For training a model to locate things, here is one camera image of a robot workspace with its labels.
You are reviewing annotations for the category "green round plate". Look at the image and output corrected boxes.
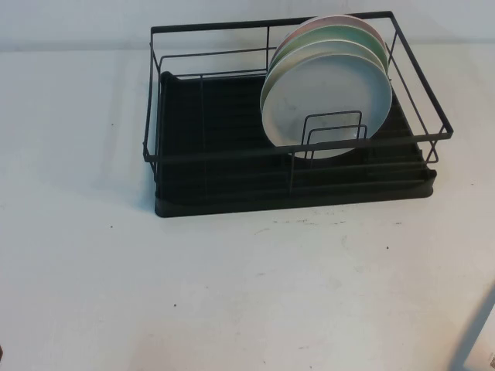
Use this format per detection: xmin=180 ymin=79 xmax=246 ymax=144
xmin=270 ymin=25 xmax=387 ymax=74

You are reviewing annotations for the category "pink round plate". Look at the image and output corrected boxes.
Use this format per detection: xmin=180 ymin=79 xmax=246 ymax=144
xmin=278 ymin=15 xmax=385 ymax=51

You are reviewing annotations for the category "black plastic drain tray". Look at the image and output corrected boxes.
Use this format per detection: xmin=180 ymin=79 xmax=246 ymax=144
xmin=153 ymin=71 xmax=438 ymax=220

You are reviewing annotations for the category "white printed paper sheet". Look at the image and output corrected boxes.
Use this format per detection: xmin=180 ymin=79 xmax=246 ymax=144
xmin=459 ymin=332 xmax=495 ymax=371

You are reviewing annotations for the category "black wire dish rack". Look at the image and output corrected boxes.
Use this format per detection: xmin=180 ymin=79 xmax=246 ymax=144
xmin=141 ymin=10 xmax=454 ymax=182

